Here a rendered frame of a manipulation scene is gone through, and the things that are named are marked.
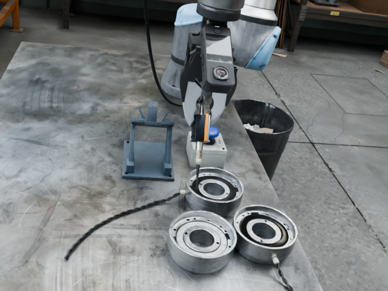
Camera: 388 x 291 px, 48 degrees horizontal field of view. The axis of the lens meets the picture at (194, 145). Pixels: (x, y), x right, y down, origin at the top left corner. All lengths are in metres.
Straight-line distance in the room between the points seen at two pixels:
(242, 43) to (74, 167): 0.51
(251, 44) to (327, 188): 1.50
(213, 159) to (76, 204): 0.29
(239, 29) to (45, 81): 0.51
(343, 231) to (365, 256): 0.16
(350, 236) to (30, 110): 1.60
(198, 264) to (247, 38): 0.61
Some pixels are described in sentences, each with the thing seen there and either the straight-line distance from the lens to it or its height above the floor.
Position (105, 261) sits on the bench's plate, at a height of 0.80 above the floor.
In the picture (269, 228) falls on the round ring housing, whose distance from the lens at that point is 0.75.
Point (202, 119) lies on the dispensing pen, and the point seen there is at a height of 0.95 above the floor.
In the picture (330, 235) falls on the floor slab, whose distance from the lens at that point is 2.15.
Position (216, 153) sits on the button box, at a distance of 0.88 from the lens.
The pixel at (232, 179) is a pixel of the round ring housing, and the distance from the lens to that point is 0.82.
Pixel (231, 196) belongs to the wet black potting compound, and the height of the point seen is 0.83.
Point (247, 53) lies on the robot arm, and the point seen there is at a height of 0.96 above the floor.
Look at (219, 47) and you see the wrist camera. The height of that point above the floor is 1.08.
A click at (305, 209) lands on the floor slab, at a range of 2.25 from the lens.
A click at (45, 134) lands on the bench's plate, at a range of 0.96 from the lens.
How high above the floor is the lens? 1.29
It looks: 31 degrees down
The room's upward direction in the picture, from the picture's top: 10 degrees clockwise
